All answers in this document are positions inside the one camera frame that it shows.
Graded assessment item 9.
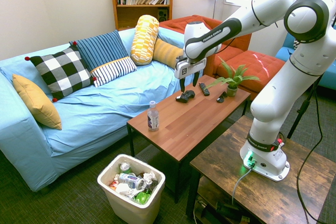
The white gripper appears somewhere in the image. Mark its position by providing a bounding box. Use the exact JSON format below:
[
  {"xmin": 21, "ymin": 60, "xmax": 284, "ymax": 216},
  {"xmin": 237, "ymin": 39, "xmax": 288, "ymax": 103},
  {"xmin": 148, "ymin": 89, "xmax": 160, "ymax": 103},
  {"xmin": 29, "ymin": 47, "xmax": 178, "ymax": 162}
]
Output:
[{"xmin": 174, "ymin": 58, "xmax": 207, "ymax": 95}]

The clear plastic bottle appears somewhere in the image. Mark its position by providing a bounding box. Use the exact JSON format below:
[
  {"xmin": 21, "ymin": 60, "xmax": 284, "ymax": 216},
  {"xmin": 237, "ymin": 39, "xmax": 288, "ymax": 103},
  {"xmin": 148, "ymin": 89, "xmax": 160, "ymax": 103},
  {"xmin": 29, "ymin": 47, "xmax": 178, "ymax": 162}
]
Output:
[{"xmin": 146, "ymin": 100, "xmax": 160, "ymax": 132}]

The white plastic trash bin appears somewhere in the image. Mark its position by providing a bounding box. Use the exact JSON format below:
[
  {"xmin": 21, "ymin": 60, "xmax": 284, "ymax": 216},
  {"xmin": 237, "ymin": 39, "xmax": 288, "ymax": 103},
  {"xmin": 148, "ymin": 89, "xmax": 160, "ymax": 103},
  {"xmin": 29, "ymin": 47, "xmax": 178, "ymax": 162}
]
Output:
[{"xmin": 97, "ymin": 153, "xmax": 166, "ymax": 224}]

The black game controller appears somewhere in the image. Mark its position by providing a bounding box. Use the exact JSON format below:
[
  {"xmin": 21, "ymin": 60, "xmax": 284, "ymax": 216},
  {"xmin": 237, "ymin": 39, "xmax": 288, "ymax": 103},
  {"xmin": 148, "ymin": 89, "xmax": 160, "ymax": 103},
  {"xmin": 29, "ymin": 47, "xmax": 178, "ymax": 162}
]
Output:
[{"xmin": 175, "ymin": 90, "xmax": 196, "ymax": 103}]

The black remote control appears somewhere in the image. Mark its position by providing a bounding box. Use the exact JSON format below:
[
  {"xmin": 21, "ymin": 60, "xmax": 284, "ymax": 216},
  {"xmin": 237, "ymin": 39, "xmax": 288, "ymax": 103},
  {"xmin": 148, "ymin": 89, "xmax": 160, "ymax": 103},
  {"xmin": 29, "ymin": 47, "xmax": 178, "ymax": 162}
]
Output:
[{"xmin": 198, "ymin": 82, "xmax": 211, "ymax": 96}]

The orange striped pillow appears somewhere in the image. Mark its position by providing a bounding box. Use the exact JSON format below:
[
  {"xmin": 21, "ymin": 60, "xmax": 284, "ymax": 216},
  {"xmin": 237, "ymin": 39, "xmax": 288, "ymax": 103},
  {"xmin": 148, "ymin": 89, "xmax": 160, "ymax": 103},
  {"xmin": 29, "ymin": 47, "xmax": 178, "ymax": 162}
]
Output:
[{"xmin": 152, "ymin": 38, "xmax": 184, "ymax": 69}]

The reddish wood coffee table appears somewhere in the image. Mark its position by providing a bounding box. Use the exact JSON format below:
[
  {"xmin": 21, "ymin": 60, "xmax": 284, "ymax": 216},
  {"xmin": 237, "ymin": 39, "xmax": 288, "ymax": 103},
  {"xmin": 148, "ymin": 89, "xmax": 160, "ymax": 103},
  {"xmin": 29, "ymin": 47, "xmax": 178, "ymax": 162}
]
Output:
[{"xmin": 126, "ymin": 74, "xmax": 252, "ymax": 204}]

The potted green fern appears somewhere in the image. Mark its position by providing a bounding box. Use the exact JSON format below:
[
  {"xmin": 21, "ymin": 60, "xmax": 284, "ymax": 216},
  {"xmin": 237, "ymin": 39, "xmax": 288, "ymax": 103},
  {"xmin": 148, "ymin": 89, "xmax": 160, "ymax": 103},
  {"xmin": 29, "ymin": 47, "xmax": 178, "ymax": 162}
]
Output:
[{"xmin": 204, "ymin": 56, "xmax": 261, "ymax": 98}]

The orange armchair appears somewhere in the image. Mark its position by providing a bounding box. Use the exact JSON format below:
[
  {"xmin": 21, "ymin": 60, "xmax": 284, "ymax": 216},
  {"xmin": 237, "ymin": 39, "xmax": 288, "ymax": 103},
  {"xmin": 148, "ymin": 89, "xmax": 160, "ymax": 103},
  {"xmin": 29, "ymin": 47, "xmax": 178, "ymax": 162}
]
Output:
[{"xmin": 159, "ymin": 15, "xmax": 253, "ymax": 78}]

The yellow patterned bolster pillow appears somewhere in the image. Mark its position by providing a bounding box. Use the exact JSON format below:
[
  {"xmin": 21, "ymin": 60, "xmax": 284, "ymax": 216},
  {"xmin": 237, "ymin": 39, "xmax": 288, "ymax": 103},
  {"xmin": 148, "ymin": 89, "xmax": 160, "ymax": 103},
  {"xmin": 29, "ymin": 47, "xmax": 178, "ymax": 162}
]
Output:
[{"xmin": 130, "ymin": 15, "xmax": 160, "ymax": 66}]

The orange ottoman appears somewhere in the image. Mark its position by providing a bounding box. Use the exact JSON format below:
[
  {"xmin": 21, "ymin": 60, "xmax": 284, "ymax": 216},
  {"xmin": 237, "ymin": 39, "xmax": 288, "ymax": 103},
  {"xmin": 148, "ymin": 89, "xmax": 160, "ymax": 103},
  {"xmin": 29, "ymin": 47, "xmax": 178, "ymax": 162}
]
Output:
[{"xmin": 214, "ymin": 50, "xmax": 287, "ymax": 101}]

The small black speaker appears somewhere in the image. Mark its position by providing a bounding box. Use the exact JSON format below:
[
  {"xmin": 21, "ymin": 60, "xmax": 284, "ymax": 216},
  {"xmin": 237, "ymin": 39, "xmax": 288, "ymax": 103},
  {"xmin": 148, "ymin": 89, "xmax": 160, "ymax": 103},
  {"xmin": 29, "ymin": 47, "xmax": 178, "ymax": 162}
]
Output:
[{"xmin": 157, "ymin": 8, "xmax": 169, "ymax": 22}]

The white navy striped pillow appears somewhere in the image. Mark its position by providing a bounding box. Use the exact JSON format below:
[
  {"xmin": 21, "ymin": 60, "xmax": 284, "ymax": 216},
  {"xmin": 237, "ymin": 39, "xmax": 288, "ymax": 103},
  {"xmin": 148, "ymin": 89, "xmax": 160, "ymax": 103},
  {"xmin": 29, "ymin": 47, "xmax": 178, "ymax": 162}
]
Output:
[{"xmin": 89, "ymin": 56, "xmax": 138, "ymax": 88}]

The dark floor vent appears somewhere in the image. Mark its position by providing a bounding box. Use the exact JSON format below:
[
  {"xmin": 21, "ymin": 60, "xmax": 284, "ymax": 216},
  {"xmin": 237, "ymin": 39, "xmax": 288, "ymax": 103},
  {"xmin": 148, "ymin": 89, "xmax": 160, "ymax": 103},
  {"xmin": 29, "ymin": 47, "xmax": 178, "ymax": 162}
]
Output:
[{"xmin": 135, "ymin": 144, "xmax": 163, "ymax": 166}]

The wooden bookshelf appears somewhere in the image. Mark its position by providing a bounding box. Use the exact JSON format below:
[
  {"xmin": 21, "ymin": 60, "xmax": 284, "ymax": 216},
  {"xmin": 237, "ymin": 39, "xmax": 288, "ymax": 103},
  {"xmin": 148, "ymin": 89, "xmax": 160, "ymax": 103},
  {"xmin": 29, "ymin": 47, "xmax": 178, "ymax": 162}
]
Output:
[{"xmin": 108, "ymin": 0, "xmax": 176, "ymax": 31}]

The rustic dark wood table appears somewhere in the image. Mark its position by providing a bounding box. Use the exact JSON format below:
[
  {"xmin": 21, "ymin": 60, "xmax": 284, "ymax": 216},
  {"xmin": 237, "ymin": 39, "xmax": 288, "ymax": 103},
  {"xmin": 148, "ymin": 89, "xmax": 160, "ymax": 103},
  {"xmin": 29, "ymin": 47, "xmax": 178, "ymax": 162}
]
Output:
[{"xmin": 185, "ymin": 115, "xmax": 336, "ymax": 224}]

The blue striped pillow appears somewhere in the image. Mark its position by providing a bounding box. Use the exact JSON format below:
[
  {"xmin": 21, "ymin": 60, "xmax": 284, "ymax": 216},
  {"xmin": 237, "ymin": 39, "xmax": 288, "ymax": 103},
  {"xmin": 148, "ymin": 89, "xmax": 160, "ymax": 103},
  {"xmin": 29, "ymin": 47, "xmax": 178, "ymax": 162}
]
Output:
[{"xmin": 69, "ymin": 29, "xmax": 129, "ymax": 72}]

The light blue sofa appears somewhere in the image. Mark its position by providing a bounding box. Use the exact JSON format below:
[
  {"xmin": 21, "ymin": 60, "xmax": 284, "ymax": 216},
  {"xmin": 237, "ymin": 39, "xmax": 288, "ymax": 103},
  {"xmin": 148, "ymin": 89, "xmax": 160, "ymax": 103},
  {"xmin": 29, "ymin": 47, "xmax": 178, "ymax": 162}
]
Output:
[{"xmin": 0, "ymin": 27, "xmax": 208, "ymax": 193}]

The crumpled white paper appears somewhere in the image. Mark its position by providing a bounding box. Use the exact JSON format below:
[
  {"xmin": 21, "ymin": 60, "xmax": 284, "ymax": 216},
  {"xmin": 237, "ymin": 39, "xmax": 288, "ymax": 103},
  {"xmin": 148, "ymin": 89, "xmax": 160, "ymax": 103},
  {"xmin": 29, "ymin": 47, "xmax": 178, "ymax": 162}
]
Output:
[{"xmin": 143, "ymin": 171, "xmax": 158, "ymax": 185}]

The crushed white blue can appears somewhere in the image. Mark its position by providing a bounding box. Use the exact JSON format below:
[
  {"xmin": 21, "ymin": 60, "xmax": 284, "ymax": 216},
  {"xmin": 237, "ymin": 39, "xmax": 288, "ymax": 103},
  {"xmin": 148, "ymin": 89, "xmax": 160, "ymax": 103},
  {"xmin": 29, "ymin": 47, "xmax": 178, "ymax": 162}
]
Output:
[{"xmin": 117, "ymin": 173, "xmax": 145, "ymax": 190}]

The crumpled white tissue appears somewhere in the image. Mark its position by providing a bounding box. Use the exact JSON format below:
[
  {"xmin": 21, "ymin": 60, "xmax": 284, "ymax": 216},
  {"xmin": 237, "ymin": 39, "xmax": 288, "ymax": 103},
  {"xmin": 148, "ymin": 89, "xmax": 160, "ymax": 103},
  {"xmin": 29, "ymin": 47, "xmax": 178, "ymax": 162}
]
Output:
[{"xmin": 115, "ymin": 183, "xmax": 136, "ymax": 196}]

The green plastic wrapper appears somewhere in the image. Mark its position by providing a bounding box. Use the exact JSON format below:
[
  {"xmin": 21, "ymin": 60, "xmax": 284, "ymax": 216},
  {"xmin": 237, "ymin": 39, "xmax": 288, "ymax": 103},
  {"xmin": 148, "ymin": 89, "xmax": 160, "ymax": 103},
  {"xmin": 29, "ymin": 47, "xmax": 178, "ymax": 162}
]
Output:
[{"xmin": 133, "ymin": 191, "xmax": 152, "ymax": 205}]

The black white checkered pillow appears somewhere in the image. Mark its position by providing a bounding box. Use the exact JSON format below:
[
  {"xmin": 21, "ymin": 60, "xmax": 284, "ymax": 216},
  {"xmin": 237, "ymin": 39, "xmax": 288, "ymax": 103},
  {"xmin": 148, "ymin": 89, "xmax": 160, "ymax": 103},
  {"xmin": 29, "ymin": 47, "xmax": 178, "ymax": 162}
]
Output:
[{"xmin": 25, "ymin": 45, "xmax": 98, "ymax": 103}]

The black power equipment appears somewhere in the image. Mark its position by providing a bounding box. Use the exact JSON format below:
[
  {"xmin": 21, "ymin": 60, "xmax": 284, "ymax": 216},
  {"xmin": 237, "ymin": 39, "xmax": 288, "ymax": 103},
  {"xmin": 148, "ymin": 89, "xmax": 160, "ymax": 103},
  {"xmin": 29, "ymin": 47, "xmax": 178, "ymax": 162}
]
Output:
[{"xmin": 201, "ymin": 200, "xmax": 251, "ymax": 224}]

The blue bench sofa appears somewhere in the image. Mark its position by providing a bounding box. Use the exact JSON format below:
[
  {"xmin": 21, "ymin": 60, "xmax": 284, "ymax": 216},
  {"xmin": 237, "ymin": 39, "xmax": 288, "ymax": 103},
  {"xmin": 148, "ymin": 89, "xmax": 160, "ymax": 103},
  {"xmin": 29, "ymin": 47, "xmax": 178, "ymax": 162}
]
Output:
[{"xmin": 275, "ymin": 26, "xmax": 336, "ymax": 91}]

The mustard yellow pillow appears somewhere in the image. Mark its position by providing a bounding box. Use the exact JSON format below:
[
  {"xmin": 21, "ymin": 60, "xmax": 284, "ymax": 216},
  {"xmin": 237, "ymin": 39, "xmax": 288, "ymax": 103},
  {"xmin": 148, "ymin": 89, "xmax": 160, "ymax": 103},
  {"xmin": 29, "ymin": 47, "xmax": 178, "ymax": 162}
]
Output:
[{"xmin": 12, "ymin": 73, "xmax": 63, "ymax": 131}]

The grey cable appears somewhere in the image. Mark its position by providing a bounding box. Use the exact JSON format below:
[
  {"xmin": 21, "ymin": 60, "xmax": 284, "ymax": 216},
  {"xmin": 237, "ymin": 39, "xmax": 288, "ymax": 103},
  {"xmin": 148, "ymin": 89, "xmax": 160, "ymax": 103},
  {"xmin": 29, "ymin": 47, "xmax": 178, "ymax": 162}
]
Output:
[{"xmin": 231, "ymin": 166, "xmax": 254, "ymax": 206}]

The black camera stand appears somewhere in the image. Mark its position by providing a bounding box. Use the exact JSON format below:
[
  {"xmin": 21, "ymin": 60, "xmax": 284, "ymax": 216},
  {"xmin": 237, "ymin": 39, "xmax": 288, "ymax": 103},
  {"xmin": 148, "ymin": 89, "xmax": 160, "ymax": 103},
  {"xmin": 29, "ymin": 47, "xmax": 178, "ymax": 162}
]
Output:
[{"xmin": 287, "ymin": 76, "xmax": 325, "ymax": 140}]

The black cable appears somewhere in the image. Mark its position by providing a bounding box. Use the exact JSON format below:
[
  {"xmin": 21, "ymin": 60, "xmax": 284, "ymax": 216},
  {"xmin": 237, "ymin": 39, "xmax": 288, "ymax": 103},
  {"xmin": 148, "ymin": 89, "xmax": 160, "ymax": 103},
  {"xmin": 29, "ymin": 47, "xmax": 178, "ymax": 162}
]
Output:
[{"xmin": 296, "ymin": 77, "xmax": 325, "ymax": 224}]

